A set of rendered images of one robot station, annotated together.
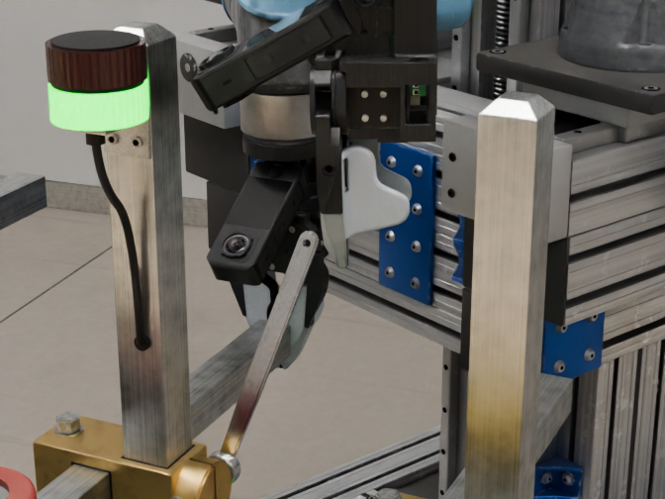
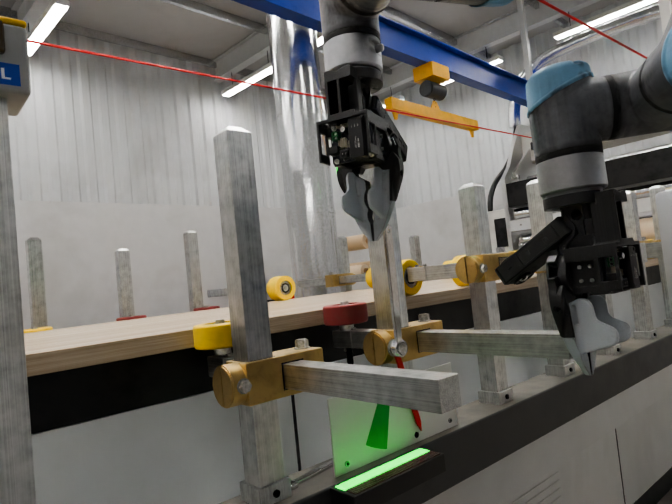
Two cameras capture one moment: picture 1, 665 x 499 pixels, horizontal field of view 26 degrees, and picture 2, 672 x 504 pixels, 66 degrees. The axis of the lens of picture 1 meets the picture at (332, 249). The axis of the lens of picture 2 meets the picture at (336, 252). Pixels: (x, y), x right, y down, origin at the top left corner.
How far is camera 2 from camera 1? 1.38 m
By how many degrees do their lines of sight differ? 114
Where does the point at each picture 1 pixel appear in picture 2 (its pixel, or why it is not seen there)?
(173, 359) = (378, 279)
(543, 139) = (219, 145)
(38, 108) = not seen: outside the picture
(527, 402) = (229, 277)
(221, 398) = (478, 343)
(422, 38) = (330, 111)
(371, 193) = (348, 196)
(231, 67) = not seen: hidden behind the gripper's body
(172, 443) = (379, 319)
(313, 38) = not seen: hidden behind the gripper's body
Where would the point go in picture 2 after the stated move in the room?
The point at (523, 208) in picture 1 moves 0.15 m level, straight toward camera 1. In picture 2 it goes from (220, 178) to (143, 198)
